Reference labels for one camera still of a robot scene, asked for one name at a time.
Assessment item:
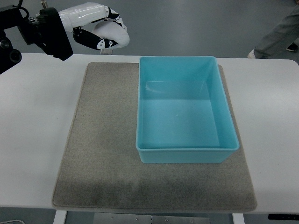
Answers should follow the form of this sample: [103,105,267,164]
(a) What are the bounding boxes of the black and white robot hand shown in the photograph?
[58,2,127,51]

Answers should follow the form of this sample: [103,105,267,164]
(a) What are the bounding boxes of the white bunny toy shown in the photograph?
[92,21,130,50]

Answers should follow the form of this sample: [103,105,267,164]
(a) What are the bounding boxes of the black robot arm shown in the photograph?
[0,0,73,74]

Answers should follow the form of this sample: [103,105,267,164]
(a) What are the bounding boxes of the blue plastic box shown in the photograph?
[136,56,240,163]

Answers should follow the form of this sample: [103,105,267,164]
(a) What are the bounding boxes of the lower metal floor plate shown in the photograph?
[100,49,113,55]

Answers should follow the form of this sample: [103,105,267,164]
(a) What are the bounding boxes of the grey felt mat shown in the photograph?
[52,63,257,213]

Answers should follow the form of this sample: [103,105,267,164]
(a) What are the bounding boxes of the white shoe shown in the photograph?
[247,50,256,59]

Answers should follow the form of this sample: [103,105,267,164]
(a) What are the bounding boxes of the white left table leg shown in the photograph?
[53,210,67,224]

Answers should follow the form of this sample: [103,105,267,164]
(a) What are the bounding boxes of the white table leg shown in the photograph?
[53,210,67,224]
[232,213,245,224]

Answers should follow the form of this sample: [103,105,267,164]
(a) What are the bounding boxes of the metal table crossbar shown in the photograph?
[93,213,211,224]

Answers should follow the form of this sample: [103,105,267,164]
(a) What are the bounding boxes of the person leg grey trousers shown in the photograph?
[253,5,299,59]

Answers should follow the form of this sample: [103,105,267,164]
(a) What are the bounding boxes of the black shoe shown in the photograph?
[286,43,299,52]

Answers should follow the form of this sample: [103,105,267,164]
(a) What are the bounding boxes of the white right table leg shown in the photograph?
[232,213,245,224]

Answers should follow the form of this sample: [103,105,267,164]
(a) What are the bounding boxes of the black table control panel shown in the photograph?
[268,214,299,221]

